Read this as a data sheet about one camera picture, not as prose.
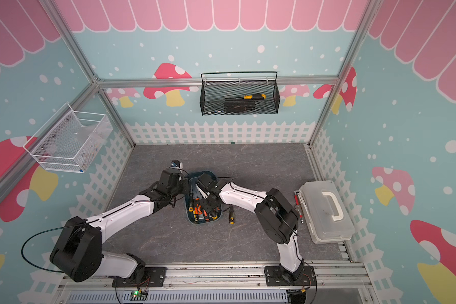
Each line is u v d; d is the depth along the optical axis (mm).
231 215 895
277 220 489
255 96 918
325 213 783
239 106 877
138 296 728
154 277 743
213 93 943
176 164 778
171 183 686
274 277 742
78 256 422
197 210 878
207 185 708
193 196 898
